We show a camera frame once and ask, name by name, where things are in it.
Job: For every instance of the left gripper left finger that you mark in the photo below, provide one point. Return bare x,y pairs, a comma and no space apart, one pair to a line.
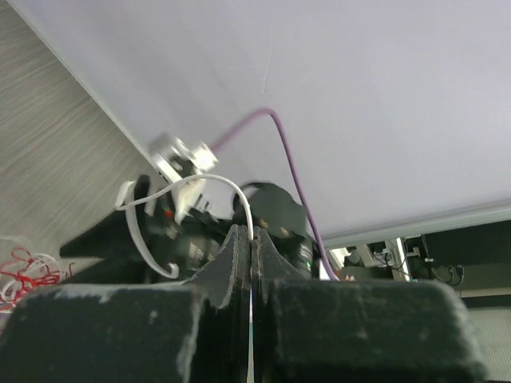
192,331

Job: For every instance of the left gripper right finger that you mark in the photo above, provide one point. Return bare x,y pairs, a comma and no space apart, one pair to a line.
378,331

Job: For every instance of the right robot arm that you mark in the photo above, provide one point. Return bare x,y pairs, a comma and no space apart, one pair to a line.
196,241

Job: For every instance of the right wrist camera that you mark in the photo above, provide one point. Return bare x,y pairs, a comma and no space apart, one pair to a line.
175,161

